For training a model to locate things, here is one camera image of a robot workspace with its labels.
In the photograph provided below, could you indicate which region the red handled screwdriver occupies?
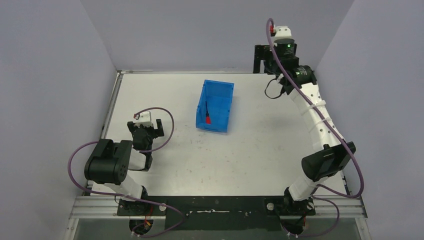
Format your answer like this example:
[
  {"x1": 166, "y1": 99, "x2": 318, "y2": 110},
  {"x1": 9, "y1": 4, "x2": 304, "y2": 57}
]
[{"x1": 205, "y1": 101, "x2": 211, "y2": 125}]

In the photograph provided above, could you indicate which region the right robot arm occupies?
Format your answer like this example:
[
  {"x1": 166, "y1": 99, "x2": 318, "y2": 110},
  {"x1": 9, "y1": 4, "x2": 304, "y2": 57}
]
[{"x1": 253, "y1": 38, "x2": 356, "y2": 215}]

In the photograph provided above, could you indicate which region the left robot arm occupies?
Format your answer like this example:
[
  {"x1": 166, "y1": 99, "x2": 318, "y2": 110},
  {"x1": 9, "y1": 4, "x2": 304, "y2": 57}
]
[{"x1": 84, "y1": 119, "x2": 165, "y2": 216}]

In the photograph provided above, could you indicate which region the blue plastic bin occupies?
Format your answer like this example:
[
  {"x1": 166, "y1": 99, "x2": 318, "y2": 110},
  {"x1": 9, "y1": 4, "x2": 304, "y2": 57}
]
[{"x1": 195, "y1": 79, "x2": 235, "y2": 133}]

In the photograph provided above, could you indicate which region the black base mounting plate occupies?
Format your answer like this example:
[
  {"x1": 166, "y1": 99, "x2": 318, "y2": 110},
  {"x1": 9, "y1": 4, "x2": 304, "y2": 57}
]
[{"x1": 116, "y1": 195, "x2": 316, "y2": 231}]

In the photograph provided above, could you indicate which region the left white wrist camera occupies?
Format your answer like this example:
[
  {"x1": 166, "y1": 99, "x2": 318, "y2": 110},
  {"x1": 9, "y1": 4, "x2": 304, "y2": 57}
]
[{"x1": 134, "y1": 111, "x2": 153, "y2": 127}]

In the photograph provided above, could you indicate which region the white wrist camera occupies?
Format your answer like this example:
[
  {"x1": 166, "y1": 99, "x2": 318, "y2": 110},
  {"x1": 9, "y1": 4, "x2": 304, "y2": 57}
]
[
  {"x1": 134, "y1": 111, "x2": 153, "y2": 127},
  {"x1": 269, "y1": 25, "x2": 293, "y2": 41}
]

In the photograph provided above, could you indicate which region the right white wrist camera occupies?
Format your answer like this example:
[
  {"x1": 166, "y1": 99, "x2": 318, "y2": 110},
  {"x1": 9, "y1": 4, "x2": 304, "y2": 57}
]
[{"x1": 269, "y1": 25, "x2": 293, "y2": 41}]

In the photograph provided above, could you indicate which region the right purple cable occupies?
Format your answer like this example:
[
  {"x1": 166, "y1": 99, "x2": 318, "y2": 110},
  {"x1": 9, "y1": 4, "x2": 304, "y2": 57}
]
[{"x1": 266, "y1": 18, "x2": 365, "y2": 239}]

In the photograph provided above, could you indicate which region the aluminium front rail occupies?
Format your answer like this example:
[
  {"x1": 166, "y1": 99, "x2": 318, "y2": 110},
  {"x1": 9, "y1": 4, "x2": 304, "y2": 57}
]
[{"x1": 70, "y1": 195, "x2": 367, "y2": 220}]

